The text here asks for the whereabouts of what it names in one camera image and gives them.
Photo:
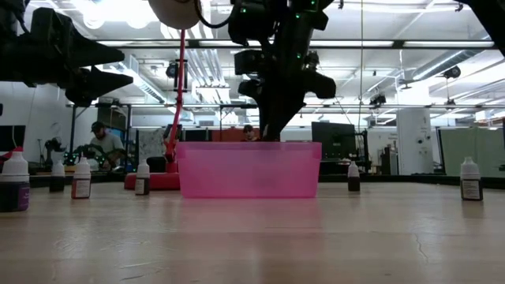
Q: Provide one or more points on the small white-capped colouring bottle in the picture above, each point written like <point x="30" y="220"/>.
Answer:
<point x="81" y="169"/>
<point x="471" y="169"/>
<point x="57" y="169"/>
<point x="15" y="169"/>
<point x="353" y="169"/>
<point x="142" y="169"/>

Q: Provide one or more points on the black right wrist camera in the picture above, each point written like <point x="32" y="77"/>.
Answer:
<point x="252" y="62"/>

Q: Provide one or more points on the black background gantry frame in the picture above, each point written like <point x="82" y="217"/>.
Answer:
<point x="73" y="130"/>

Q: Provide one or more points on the black office chair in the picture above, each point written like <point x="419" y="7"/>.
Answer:
<point x="155" y="164"/>

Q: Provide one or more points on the black aluminium table frame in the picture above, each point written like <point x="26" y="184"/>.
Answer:
<point x="394" y="179"/>

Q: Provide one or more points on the pink translucent plastic bin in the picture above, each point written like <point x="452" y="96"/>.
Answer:
<point x="248" y="169"/>

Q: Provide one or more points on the red desk lamp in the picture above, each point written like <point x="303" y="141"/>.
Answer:
<point x="165" y="181"/>

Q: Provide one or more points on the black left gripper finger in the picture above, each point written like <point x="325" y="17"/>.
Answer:
<point x="79" y="53"/>
<point x="94" y="84"/>

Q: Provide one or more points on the green partition screen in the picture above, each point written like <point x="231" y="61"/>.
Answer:
<point x="473" y="154"/>

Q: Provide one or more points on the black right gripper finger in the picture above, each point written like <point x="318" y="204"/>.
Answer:
<point x="294" y="108"/>
<point x="270" y="114"/>

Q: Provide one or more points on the white square column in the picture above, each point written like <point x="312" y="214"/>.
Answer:
<point x="414" y="150"/>

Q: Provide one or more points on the black ceiling-hung device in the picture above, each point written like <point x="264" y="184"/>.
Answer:
<point x="451" y="72"/>
<point x="171" y="70"/>
<point x="377" y="100"/>

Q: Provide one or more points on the black wall screen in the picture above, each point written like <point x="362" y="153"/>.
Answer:
<point x="12" y="138"/>

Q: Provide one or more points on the black monitor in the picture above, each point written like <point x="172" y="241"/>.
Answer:
<point x="333" y="140"/>

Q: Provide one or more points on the person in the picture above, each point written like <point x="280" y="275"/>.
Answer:
<point x="249" y="132"/>
<point x="106" y="146"/>

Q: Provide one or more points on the red slanted object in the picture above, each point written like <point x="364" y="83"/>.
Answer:
<point x="4" y="155"/>

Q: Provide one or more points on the overhead frame light bar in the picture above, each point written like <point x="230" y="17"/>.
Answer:
<point x="351" y="43"/>

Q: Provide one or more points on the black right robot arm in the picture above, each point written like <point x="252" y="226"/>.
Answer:
<point x="292" y="23"/>

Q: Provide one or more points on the orange partition panel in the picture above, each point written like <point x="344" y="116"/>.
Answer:
<point x="229" y="135"/>

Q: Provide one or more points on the black background robot arm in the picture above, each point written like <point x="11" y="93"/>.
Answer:
<point x="53" y="145"/>
<point x="83" y="151"/>

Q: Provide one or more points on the white patterned wall hanging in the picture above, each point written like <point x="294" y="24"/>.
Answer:
<point x="150" y="142"/>

